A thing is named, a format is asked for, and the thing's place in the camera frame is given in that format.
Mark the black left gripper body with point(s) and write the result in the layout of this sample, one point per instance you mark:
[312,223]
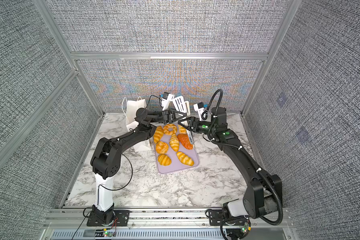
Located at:
[164,117]

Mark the yellow bun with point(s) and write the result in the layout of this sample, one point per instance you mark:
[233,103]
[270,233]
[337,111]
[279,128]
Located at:
[164,160]

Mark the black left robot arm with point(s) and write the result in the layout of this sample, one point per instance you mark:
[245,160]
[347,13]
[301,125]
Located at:
[107,155]

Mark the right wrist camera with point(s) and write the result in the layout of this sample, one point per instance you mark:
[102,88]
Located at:
[202,111]

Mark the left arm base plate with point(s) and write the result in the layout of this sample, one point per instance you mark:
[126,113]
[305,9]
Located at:
[106,219]

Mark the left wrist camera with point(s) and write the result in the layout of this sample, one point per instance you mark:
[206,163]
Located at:
[166,100]

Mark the long striped bread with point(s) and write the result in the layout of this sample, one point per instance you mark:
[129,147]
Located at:
[185,159]

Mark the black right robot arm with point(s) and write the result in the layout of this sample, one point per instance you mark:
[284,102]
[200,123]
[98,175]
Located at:
[263,197]

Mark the red-brown glazed croissant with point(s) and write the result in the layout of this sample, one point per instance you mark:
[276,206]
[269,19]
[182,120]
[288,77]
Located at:
[185,141]

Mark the aluminium cage frame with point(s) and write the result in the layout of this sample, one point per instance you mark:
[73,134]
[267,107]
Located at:
[11,146]

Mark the steel tongs white tips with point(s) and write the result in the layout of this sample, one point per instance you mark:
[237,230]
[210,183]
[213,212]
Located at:
[183,106]

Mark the sugared ring donut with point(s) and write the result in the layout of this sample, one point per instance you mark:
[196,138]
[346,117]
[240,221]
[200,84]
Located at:
[170,129]

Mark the striped bread centre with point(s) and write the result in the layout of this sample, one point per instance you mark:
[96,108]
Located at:
[174,142]

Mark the round orange knotted bun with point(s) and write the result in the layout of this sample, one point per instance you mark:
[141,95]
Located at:
[161,148]

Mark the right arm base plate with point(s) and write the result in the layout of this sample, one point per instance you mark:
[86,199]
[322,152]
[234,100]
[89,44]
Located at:
[217,216]

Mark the lilac plastic tray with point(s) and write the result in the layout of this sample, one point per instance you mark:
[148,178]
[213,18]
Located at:
[176,165]

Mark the small striped bread top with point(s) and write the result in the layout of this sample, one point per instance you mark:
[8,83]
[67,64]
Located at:
[182,130]

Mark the aluminium front rail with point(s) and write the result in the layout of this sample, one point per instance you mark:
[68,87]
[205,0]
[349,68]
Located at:
[138,223]

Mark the striped croissant top left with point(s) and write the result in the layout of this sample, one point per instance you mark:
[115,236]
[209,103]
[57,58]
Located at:
[158,134]

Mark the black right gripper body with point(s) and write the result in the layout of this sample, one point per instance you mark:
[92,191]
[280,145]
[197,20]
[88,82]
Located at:
[203,127]

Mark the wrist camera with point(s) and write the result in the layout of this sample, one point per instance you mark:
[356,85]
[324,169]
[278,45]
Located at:
[166,100]
[202,111]

